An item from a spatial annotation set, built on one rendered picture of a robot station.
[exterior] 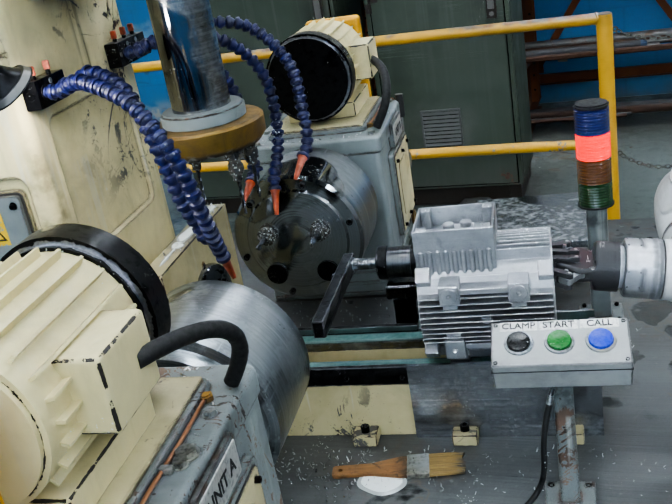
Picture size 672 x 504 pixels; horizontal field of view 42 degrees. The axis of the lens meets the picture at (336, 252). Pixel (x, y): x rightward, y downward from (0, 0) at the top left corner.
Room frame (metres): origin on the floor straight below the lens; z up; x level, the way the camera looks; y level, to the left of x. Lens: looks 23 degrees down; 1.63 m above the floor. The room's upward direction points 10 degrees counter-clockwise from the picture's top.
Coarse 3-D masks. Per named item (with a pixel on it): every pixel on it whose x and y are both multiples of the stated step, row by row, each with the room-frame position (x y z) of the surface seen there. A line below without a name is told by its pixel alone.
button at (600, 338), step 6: (594, 330) 0.94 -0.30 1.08; (600, 330) 0.94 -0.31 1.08; (606, 330) 0.93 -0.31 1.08; (588, 336) 0.94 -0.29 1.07; (594, 336) 0.93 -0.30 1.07; (600, 336) 0.93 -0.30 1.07; (606, 336) 0.93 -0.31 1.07; (612, 336) 0.93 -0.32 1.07; (594, 342) 0.92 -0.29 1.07; (600, 342) 0.92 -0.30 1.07; (606, 342) 0.92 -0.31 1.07; (612, 342) 0.92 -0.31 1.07; (600, 348) 0.92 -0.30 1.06
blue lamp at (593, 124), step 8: (576, 112) 1.45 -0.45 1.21; (584, 112) 1.43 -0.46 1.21; (592, 112) 1.42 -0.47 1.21; (600, 112) 1.42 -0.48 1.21; (608, 112) 1.44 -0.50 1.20; (576, 120) 1.45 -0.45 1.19; (584, 120) 1.43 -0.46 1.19; (592, 120) 1.42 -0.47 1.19; (600, 120) 1.42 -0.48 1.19; (608, 120) 1.43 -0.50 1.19; (576, 128) 1.45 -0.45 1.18; (584, 128) 1.43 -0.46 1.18; (592, 128) 1.43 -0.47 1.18; (600, 128) 1.42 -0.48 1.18; (608, 128) 1.43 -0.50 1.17; (584, 136) 1.43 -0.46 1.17; (592, 136) 1.43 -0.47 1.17
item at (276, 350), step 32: (192, 288) 1.08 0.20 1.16; (224, 288) 1.07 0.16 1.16; (192, 320) 0.99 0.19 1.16; (256, 320) 1.02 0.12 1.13; (288, 320) 1.07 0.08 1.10; (192, 352) 0.93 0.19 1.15; (224, 352) 0.93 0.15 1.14; (256, 352) 0.96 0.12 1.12; (288, 352) 1.01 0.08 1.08; (288, 384) 0.98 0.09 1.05; (288, 416) 0.95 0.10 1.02
